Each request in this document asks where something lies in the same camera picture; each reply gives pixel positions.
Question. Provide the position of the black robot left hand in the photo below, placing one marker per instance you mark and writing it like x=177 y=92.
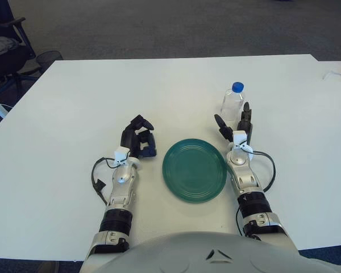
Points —
x=133 y=140

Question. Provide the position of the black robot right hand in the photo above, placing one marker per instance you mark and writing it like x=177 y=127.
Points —
x=245 y=120

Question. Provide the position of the clear bottle with blue cap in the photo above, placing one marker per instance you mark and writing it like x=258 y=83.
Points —
x=230 y=105

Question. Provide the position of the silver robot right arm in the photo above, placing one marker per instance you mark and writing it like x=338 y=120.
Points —
x=238 y=162

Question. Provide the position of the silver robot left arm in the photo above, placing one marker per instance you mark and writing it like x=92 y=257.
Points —
x=120 y=176

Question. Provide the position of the green round plate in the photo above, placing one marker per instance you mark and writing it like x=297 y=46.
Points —
x=193 y=170

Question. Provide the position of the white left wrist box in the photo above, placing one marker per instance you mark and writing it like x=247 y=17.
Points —
x=120 y=153

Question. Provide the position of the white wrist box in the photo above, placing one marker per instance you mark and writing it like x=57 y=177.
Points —
x=120 y=153
x=238 y=138

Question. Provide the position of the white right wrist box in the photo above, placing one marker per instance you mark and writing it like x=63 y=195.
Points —
x=238 y=138

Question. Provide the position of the grey robot torso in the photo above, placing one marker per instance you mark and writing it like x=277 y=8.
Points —
x=187 y=253

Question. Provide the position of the black office chair base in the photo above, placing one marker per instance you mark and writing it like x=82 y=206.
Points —
x=5 y=59

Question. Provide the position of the grey cloth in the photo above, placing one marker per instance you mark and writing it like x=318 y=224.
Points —
x=1 y=45

